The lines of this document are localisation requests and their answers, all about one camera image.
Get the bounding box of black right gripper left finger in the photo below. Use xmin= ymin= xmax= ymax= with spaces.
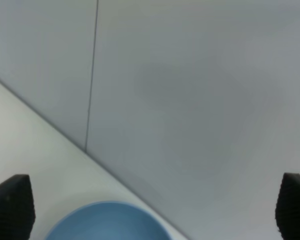
xmin=0 ymin=174 xmax=36 ymax=240

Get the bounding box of blue plastic bowl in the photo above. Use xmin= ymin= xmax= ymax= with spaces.
xmin=45 ymin=201 xmax=172 ymax=240

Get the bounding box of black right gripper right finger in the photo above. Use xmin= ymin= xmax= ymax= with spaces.
xmin=275 ymin=172 xmax=300 ymax=240

